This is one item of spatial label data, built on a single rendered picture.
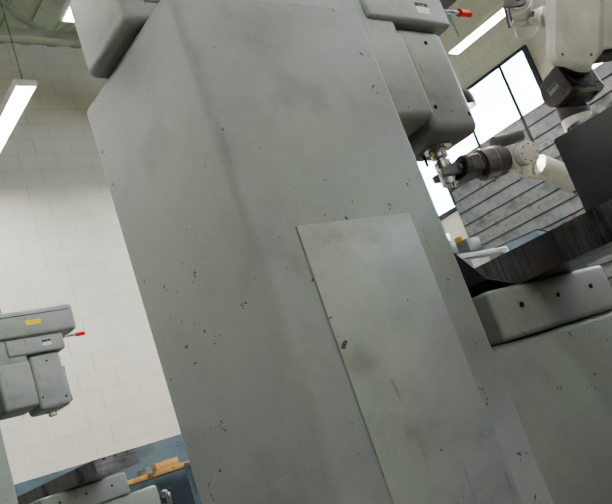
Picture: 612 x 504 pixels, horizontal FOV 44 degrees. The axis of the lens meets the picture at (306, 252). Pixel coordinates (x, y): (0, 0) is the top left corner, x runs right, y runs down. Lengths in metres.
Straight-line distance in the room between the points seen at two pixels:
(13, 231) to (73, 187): 0.93
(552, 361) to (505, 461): 0.40
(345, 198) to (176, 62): 0.41
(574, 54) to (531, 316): 0.82
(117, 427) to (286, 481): 7.14
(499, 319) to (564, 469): 0.35
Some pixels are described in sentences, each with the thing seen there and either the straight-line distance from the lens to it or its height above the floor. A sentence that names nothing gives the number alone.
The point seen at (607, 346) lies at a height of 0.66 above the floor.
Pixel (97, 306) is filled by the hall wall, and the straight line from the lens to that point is 8.74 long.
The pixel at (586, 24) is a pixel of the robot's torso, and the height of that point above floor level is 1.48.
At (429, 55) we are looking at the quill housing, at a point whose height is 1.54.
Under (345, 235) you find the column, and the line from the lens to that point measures 1.43.
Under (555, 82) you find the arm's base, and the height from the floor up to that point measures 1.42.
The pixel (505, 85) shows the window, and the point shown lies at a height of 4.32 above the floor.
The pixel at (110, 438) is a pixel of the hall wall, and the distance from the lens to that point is 8.41.
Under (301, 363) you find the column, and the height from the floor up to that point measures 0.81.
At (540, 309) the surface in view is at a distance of 1.87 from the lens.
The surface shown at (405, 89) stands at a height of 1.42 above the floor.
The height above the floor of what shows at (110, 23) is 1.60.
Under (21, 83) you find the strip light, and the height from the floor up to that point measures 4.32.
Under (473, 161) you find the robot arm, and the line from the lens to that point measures 2.09.
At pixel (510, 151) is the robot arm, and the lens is 2.19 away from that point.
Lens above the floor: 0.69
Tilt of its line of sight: 13 degrees up
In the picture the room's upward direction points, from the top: 19 degrees counter-clockwise
